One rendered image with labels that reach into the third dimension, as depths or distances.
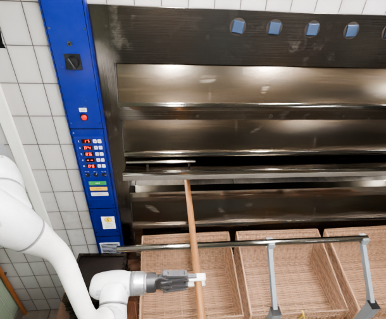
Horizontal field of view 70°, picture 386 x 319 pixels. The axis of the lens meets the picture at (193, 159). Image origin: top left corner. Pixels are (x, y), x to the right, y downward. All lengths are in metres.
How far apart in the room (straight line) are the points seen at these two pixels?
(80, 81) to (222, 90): 0.61
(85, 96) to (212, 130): 0.60
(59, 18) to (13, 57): 0.27
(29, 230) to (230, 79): 0.95
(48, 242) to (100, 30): 0.79
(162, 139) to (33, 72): 0.61
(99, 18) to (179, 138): 0.61
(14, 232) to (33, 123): 0.75
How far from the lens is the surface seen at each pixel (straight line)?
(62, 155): 1.51
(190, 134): 1.37
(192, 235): 1.32
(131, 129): 1.37
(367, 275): 1.68
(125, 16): 1.20
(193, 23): 1.20
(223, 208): 1.72
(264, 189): 1.68
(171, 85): 1.26
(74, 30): 1.22
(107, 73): 1.26
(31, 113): 1.44
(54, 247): 0.90
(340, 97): 1.50
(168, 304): 1.84
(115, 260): 1.77
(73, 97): 1.30
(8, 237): 0.81
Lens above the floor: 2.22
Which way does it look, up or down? 35 degrees down
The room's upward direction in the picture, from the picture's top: 3 degrees clockwise
